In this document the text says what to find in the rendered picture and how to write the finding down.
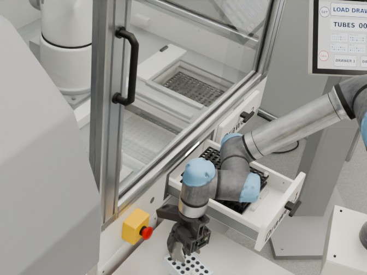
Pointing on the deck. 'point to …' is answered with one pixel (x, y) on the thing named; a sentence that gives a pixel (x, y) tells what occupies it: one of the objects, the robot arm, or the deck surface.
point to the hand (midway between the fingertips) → (178, 253)
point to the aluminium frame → (154, 173)
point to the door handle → (129, 67)
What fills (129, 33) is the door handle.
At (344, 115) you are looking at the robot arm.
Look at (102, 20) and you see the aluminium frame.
